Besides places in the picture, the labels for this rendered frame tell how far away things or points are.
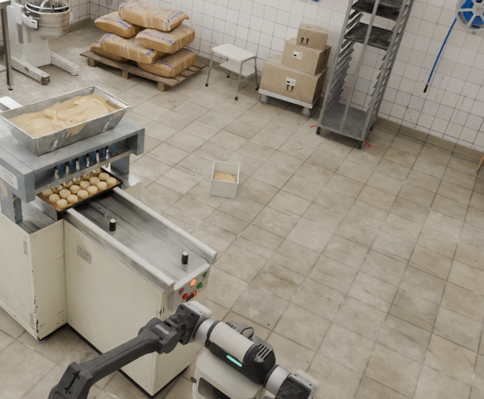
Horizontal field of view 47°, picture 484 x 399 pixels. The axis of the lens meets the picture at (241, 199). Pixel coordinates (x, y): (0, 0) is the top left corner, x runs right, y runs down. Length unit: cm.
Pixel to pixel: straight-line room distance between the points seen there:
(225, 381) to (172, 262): 88
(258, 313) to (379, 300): 89
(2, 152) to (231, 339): 149
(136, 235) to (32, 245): 49
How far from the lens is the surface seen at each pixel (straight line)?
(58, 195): 292
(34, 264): 295
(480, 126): 623
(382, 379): 358
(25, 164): 269
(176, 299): 258
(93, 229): 274
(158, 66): 623
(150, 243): 276
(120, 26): 641
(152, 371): 295
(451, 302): 429
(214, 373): 195
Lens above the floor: 262
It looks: 35 degrees down
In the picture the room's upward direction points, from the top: 11 degrees clockwise
